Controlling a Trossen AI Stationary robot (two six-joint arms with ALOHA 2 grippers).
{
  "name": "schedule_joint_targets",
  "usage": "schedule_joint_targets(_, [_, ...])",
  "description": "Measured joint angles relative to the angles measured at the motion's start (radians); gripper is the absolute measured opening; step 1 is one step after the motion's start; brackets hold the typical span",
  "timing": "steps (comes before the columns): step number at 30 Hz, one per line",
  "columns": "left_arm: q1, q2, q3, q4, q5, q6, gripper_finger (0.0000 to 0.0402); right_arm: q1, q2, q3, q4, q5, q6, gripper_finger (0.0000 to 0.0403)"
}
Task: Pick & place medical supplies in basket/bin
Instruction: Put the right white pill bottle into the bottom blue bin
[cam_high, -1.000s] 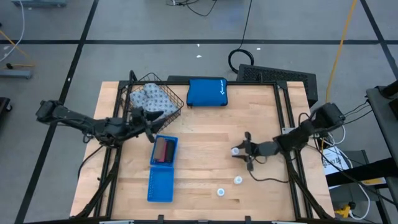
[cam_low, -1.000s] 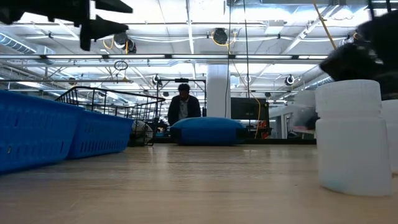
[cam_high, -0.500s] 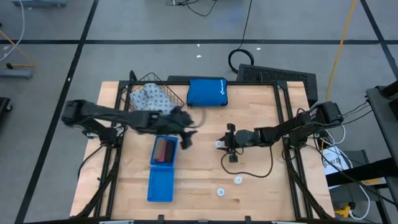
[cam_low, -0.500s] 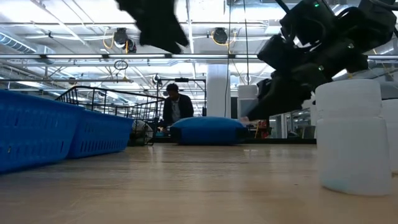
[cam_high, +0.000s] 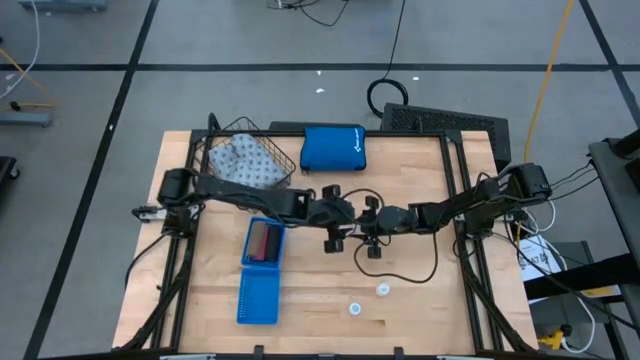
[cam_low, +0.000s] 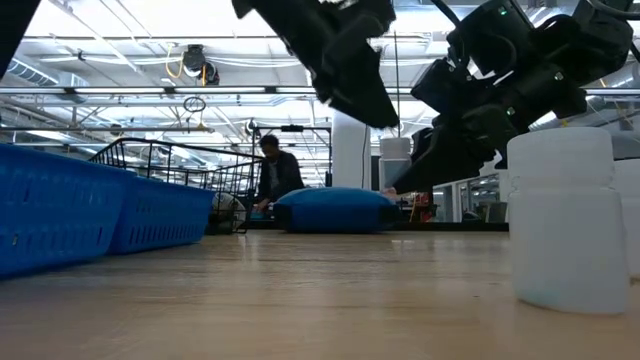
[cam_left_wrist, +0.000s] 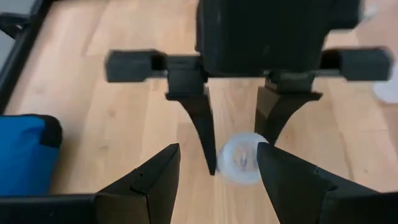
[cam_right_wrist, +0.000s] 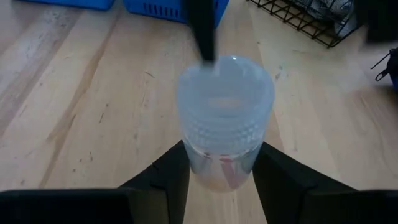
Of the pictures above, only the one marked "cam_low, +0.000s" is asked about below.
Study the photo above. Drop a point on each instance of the blue first aid pouch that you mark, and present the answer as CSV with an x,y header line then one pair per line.
x,y
335,210

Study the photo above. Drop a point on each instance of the black metal frame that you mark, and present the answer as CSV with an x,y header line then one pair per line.
x,y
292,129

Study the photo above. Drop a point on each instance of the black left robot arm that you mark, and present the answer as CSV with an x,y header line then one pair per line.
x,y
12,25

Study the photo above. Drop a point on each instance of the black table edge rail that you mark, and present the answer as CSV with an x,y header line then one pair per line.
x,y
450,226

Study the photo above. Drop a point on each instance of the white plastic bottle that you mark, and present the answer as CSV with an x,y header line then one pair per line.
x,y
395,170
567,225

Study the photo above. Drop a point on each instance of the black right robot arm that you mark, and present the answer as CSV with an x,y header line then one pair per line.
x,y
600,35

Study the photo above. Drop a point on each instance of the person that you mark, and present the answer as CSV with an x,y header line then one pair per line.
x,y
280,175

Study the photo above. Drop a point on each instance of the long ceiling light strip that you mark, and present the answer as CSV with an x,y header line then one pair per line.
x,y
150,90

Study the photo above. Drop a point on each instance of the white column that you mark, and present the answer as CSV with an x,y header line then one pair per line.
x,y
350,155

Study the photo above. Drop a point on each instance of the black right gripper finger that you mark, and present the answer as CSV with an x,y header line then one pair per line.
x,y
465,145
450,85

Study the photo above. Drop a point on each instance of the black monitor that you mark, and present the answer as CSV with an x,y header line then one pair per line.
x,y
375,172

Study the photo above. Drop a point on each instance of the blue slotted plastic basket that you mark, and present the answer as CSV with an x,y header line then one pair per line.
x,y
165,217
55,215

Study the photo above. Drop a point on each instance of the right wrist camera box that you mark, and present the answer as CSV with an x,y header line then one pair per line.
x,y
492,35

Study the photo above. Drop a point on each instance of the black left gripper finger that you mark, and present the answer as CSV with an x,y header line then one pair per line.
x,y
335,85
372,80

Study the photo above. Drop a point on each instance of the grey office chair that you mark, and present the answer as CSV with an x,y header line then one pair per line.
x,y
497,212

